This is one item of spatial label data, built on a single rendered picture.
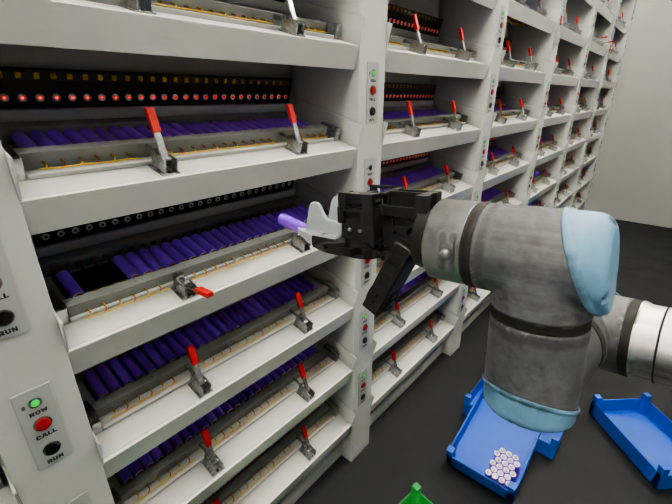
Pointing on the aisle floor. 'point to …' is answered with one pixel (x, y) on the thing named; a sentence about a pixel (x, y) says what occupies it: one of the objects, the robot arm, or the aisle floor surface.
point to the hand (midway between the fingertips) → (310, 233)
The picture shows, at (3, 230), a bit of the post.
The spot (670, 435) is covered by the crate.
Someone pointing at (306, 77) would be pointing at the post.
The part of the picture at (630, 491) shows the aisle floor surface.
